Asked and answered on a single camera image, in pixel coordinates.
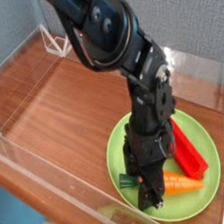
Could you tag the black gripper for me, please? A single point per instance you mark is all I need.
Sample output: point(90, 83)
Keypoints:
point(148, 153)

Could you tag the orange toy carrot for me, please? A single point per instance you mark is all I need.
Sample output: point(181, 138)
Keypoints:
point(174, 182)

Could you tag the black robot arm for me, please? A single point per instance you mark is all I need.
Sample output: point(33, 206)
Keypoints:
point(106, 36)

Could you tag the green plate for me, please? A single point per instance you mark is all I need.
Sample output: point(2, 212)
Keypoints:
point(179, 206)

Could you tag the red plastic block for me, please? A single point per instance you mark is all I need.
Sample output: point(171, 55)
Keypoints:
point(186, 155)

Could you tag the clear acrylic enclosure wall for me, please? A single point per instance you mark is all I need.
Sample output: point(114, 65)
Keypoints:
point(56, 117)

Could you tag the clear acrylic corner bracket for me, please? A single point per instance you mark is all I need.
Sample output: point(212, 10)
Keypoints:
point(59, 46)

